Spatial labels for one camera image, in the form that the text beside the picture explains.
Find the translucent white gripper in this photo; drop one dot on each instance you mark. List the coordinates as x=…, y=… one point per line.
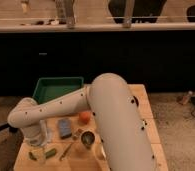
x=36, y=134

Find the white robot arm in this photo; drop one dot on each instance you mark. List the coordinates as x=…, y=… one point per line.
x=119, y=124

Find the blue sponge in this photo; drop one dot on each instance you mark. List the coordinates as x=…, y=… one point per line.
x=65, y=130

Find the metal spoon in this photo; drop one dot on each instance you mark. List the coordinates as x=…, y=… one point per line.
x=75, y=138

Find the black office chair base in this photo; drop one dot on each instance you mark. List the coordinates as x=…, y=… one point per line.
x=11, y=129

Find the green plastic tray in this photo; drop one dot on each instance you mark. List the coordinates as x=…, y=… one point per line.
x=49, y=88

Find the dark metal cup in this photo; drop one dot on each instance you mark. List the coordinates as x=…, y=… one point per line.
x=88, y=139

